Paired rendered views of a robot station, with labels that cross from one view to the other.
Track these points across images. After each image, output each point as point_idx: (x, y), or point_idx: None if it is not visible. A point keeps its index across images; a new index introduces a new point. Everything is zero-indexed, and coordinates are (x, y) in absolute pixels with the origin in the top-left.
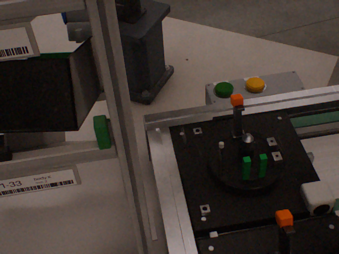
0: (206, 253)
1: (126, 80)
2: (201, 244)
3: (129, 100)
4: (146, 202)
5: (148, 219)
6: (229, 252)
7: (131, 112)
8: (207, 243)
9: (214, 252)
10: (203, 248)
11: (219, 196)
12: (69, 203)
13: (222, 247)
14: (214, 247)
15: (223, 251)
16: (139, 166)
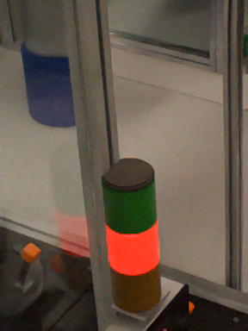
0: (234, 314)
1: (223, 7)
2: (246, 315)
3: (223, 24)
4: (224, 127)
5: (224, 148)
6: (218, 328)
7: (223, 34)
8: (243, 321)
9: (230, 319)
10: (240, 315)
11: None
12: None
13: (228, 327)
14: (234, 322)
15: (224, 325)
16: (223, 85)
